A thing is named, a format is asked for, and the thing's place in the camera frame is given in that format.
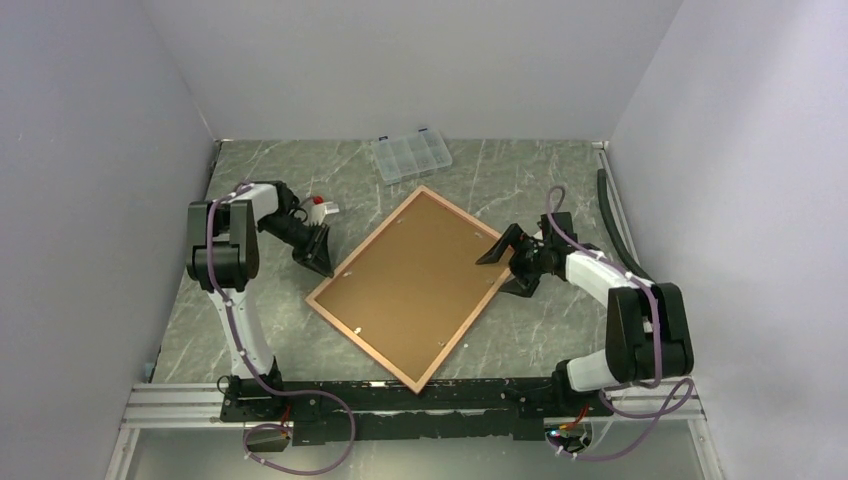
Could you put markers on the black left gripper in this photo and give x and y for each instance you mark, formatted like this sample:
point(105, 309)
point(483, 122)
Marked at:
point(319, 259)

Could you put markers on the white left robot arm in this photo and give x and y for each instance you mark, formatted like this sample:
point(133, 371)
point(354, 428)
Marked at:
point(223, 258)

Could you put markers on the aluminium rail frame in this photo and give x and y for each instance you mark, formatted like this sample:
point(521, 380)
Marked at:
point(171, 428)

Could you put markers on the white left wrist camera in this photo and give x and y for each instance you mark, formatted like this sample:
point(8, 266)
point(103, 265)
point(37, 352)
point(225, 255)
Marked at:
point(320, 209)

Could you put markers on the pink wooden picture frame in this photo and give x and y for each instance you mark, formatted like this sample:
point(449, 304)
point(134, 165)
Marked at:
point(358, 338)

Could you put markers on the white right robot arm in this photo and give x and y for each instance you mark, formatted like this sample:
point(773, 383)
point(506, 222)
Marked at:
point(647, 336)

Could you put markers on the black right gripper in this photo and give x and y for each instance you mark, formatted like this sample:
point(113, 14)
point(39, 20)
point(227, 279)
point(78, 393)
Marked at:
point(526, 284)

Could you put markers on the brown backing board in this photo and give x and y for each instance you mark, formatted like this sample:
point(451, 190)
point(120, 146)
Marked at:
point(411, 285)

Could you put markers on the clear plastic organizer box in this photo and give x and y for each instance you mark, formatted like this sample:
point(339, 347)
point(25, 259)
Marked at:
point(412, 156)

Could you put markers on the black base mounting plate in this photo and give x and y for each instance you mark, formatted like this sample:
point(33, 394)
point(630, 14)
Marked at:
point(523, 408)

